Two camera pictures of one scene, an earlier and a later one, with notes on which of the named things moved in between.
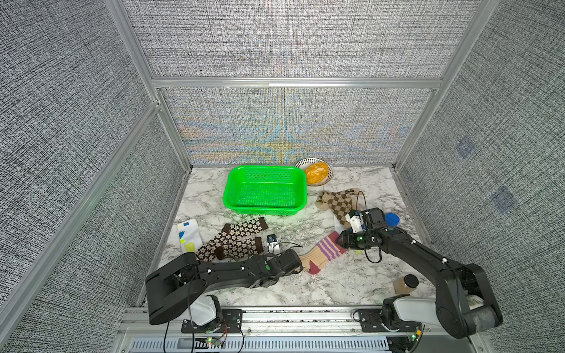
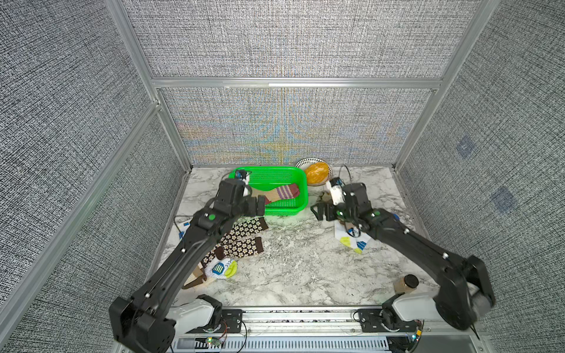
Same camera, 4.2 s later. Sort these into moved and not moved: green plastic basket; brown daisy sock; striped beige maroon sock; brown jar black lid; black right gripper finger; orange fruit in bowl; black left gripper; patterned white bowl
Moved: black right gripper finger; striped beige maroon sock; black left gripper
Not moved: brown daisy sock; brown jar black lid; green plastic basket; orange fruit in bowl; patterned white bowl
